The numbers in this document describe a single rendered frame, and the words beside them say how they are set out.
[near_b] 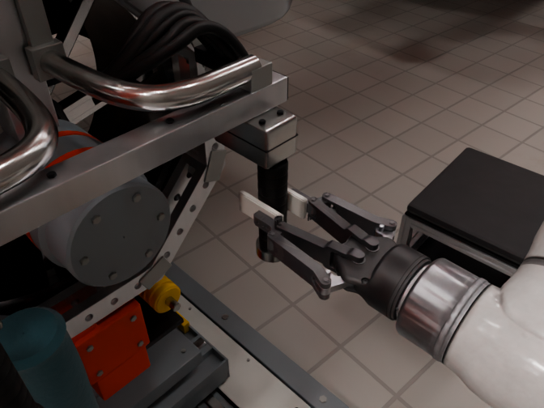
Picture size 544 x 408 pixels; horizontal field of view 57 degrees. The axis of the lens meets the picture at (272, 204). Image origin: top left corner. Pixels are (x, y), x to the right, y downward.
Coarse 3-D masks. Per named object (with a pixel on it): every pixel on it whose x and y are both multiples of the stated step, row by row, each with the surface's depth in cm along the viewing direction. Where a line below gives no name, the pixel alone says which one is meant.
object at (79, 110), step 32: (96, 0) 74; (64, 32) 66; (96, 32) 86; (128, 32) 77; (96, 64) 93; (160, 64) 77; (96, 128) 97; (128, 128) 91; (0, 256) 84; (32, 256) 85; (0, 288) 77; (32, 288) 79
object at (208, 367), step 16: (192, 336) 128; (208, 352) 123; (208, 368) 121; (224, 368) 122; (176, 384) 118; (192, 384) 118; (208, 384) 119; (160, 400) 115; (176, 400) 113; (192, 400) 117
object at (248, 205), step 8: (240, 192) 61; (240, 200) 62; (248, 200) 61; (256, 200) 60; (240, 208) 63; (248, 208) 62; (256, 208) 60; (264, 208) 59; (272, 208) 59; (272, 216) 59
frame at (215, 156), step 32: (128, 0) 58; (160, 0) 61; (192, 64) 71; (192, 160) 83; (224, 160) 84; (192, 192) 81; (192, 224) 85; (160, 256) 83; (96, 288) 82; (128, 288) 80; (96, 320) 78
